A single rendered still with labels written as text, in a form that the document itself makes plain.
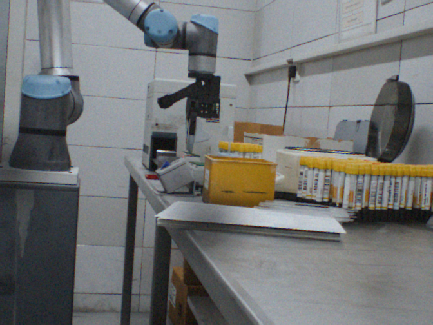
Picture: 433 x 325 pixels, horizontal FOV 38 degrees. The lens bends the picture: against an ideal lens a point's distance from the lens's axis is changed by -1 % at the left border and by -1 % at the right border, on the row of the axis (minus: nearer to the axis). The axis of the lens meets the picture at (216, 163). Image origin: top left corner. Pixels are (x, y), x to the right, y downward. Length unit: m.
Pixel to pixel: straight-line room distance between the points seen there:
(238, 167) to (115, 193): 2.19
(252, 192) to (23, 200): 0.57
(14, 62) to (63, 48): 1.62
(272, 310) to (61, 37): 1.26
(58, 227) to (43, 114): 0.27
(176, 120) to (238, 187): 0.85
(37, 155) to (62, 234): 0.20
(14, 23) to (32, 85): 1.79
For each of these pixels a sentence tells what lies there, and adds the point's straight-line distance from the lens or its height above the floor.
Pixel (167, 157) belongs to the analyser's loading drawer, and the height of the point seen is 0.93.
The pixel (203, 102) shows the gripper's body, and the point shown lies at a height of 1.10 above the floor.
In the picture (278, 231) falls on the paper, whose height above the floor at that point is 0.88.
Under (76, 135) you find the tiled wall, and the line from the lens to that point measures 3.39.
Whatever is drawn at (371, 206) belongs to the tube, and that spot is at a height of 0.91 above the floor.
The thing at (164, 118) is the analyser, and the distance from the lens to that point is 2.09.
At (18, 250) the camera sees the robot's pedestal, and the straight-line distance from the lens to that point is 1.58.
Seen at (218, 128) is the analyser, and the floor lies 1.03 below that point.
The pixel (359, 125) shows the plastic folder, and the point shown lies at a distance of 2.03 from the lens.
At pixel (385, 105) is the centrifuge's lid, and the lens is 1.78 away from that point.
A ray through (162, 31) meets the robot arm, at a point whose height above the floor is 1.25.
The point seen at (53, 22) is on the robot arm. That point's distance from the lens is 1.76.
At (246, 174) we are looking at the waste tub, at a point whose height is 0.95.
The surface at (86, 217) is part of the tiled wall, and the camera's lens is 3.43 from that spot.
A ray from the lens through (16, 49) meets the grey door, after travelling 3.36.
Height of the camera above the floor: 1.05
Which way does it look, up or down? 4 degrees down
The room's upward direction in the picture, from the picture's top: 4 degrees clockwise
